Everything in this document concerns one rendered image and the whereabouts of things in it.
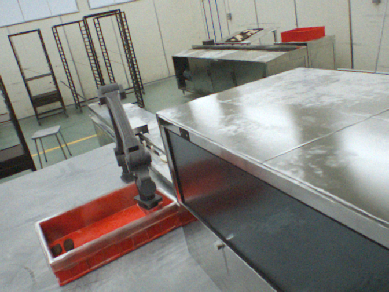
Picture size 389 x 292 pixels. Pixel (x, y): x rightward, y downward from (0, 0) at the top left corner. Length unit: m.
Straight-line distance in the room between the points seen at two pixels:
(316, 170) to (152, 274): 0.76
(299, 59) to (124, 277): 3.93
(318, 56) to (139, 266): 4.32
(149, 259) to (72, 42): 7.82
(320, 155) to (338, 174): 0.07
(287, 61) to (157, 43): 5.21
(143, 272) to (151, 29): 8.34
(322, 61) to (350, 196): 4.78
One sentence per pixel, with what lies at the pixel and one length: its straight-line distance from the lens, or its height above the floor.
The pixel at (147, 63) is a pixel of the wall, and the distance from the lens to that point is 9.23.
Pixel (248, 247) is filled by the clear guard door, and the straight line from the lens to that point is 0.76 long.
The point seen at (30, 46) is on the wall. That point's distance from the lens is 8.75.
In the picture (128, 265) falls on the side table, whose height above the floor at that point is 0.82.
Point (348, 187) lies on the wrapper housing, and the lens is 0.50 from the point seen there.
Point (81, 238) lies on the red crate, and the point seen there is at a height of 0.82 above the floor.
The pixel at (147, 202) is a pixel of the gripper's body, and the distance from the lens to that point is 1.31.
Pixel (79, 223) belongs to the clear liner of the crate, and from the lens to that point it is 1.54.
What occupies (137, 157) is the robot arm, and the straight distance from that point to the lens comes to 1.25.
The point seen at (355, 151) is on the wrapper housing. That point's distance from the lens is 0.60.
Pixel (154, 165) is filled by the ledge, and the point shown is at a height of 0.86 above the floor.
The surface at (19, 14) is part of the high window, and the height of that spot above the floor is 2.17.
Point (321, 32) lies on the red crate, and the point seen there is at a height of 0.93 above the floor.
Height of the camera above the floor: 1.55
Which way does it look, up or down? 21 degrees down
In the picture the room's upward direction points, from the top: 12 degrees counter-clockwise
